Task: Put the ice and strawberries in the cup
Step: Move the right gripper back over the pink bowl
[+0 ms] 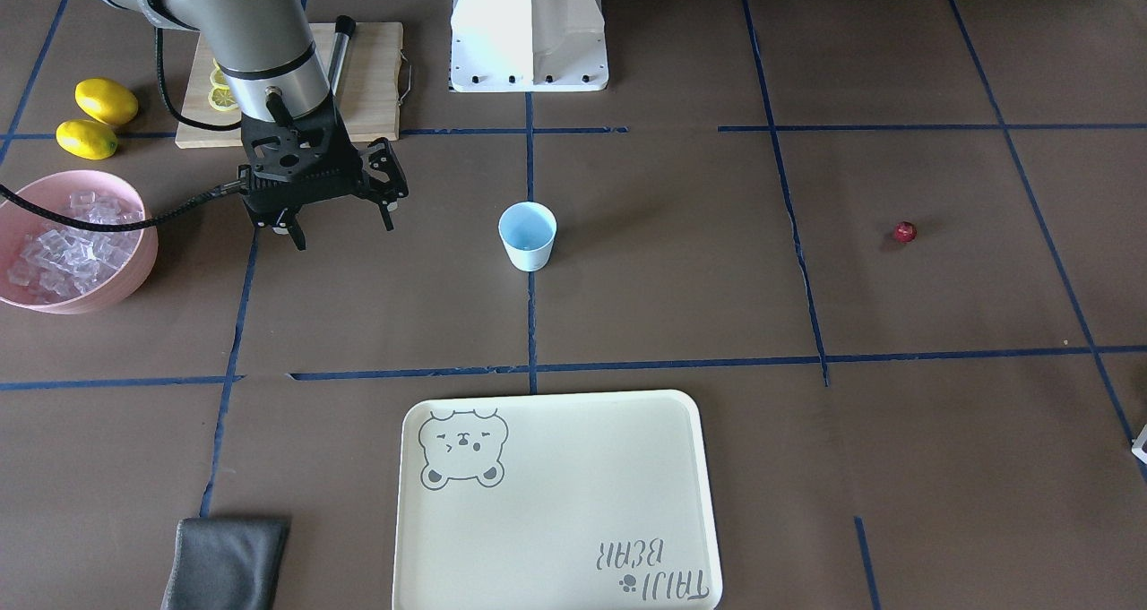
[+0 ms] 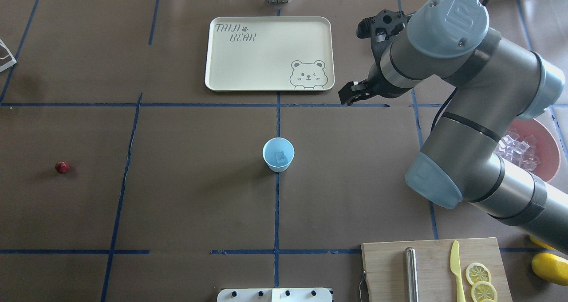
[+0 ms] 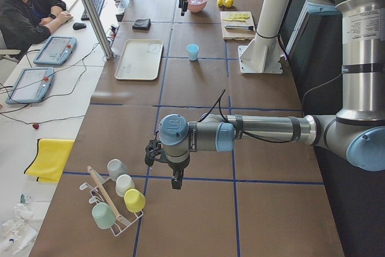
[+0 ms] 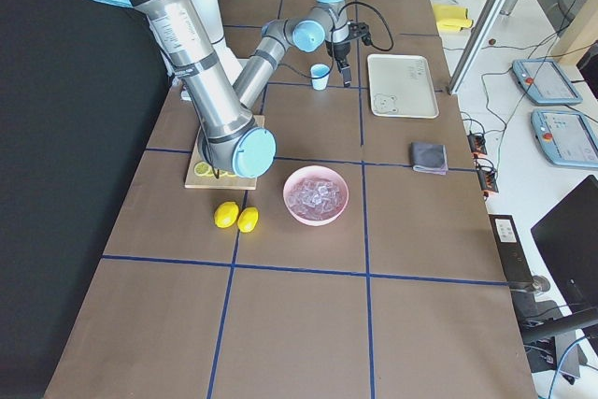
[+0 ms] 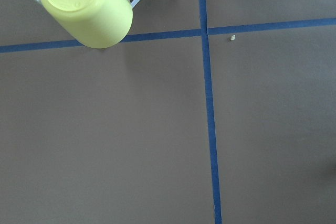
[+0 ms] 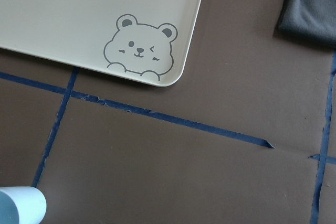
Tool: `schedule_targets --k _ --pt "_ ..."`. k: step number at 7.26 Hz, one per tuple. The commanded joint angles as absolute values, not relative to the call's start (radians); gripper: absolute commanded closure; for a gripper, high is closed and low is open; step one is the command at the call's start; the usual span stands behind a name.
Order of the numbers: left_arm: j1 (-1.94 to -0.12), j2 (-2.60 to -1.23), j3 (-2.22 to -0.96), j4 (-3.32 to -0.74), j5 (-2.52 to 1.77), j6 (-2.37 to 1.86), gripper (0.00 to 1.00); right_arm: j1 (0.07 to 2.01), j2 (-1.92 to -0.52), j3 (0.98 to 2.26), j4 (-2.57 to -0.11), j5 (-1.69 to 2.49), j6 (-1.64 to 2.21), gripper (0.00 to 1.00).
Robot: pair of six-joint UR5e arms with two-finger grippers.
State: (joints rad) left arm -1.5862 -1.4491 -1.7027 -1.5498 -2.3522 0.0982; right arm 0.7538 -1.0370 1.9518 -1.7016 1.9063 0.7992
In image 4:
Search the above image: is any black power strip left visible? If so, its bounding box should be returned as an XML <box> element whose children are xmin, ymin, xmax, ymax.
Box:
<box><xmin>467</xmin><ymin>133</ymin><xmax>487</xmax><ymax>158</ymax></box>

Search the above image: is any lemon slice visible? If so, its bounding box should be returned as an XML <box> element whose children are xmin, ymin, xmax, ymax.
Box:
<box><xmin>219</xmin><ymin>170</ymin><xmax>237</xmax><ymax>178</ymax></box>
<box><xmin>193</xmin><ymin>161</ymin><xmax>213</xmax><ymax>177</ymax></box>

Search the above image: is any lemon slice upper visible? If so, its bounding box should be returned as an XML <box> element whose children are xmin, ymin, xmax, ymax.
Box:
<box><xmin>219</xmin><ymin>170</ymin><xmax>237</xmax><ymax>178</ymax></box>

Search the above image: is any black box with label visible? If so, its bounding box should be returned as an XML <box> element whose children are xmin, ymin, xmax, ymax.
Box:
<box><xmin>489</xmin><ymin>214</ymin><xmax>533</xmax><ymax>290</ymax></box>

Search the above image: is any folded grey cloth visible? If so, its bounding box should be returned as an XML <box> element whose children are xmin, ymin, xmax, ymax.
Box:
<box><xmin>410</xmin><ymin>142</ymin><xmax>449</xmax><ymax>175</ymax></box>

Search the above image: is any pink bowl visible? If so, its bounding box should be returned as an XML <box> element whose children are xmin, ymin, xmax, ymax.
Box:
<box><xmin>283</xmin><ymin>165</ymin><xmax>349</xmax><ymax>226</ymax></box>

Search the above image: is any yellow cloth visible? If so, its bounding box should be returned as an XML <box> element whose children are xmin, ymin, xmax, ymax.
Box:
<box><xmin>432</xmin><ymin>4</ymin><xmax>474</xmax><ymax>33</ymax></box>

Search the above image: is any blue teach pendant upper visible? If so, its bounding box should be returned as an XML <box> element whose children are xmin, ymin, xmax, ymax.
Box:
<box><xmin>512</xmin><ymin>57</ymin><xmax>582</xmax><ymax>106</ymax></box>

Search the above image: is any black power strip right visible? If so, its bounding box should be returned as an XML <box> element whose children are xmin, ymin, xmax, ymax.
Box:
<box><xmin>474</xmin><ymin>158</ymin><xmax>499</xmax><ymax>198</ymax></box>

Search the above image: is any blue teach pendant lower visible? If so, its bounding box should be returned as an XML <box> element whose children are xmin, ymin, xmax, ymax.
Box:
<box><xmin>531</xmin><ymin>109</ymin><xmax>597</xmax><ymax>169</ymax></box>

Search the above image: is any aluminium frame post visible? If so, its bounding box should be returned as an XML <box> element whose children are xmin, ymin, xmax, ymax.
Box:
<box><xmin>448</xmin><ymin>0</ymin><xmax>505</xmax><ymax>94</ymax></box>

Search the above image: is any cream bear serving tray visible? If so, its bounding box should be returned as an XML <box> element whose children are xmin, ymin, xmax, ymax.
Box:
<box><xmin>366</xmin><ymin>54</ymin><xmax>439</xmax><ymax>119</ymax></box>

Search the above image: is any whole lemon lower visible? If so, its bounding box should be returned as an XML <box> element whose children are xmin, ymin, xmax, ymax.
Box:
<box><xmin>237</xmin><ymin>207</ymin><xmax>260</xmax><ymax>234</ymax></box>

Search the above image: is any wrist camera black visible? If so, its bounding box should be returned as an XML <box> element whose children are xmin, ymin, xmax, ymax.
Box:
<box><xmin>348</xmin><ymin>21</ymin><xmax>373</xmax><ymax>46</ymax></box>

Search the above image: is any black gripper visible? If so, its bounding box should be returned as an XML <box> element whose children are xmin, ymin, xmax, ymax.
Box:
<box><xmin>326</xmin><ymin>40</ymin><xmax>352</xmax><ymax>88</ymax></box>

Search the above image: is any whole lemon upper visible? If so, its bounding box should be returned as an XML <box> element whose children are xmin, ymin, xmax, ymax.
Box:
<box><xmin>213</xmin><ymin>201</ymin><xmax>240</xmax><ymax>229</ymax></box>

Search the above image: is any pile of clear ice cubes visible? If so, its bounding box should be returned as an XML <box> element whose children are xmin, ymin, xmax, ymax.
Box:
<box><xmin>287</xmin><ymin>178</ymin><xmax>346</xmax><ymax>221</ymax></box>

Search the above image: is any whole lemon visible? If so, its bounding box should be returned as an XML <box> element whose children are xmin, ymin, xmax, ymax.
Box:
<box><xmin>237</xmin><ymin>207</ymin><xmax>260</xmax><ymax>234</ymax></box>
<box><xmin>213</xmin><ymin>201</ymin><xmax>240</xmax><ymax>229</ymax></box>

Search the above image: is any lemon slice lower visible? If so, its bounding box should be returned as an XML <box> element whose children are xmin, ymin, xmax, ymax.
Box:
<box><xmin>193</xmin><ymin>161</ymin><xmax>213</xmax><ymax>177</ymax></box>

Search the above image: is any black power strip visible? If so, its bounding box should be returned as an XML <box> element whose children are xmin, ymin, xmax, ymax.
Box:
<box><xmin>474</xmin><ymin>158</ymin><xmax>499</xmax><ymax>198</ymax></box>
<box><xmin>467</xmin><ymin>133</ymin><xmax>487</xmax><ymax>158</ymax></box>

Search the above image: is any blue teach pendant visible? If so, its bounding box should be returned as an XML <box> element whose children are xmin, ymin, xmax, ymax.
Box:
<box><xmin>512</xmin><ymin>57</ymin><xmax>582</xmax><ymax>106</ymax></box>
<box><xmin>531</xmin><ymin>109</ymin><xmax>597</xmax><ymax>169</ymax></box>

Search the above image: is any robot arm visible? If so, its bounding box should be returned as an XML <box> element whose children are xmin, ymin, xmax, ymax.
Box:
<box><xmin>93</xmin><ymin>0</ymin><xmax>350</xmax><ymax>178</ymax></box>

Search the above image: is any light blue plastic cup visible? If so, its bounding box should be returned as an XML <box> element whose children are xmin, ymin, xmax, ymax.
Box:
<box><xmin>310</xmin><ymin>64</ymin><xmax>330</xmax><ymax>91</ymax></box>

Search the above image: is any black monitor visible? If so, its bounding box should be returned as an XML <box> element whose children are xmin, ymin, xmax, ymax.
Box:
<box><xmin>532</xmin><ymin>175</ymin><xmax>597</xmax><ymax>307</ymax></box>

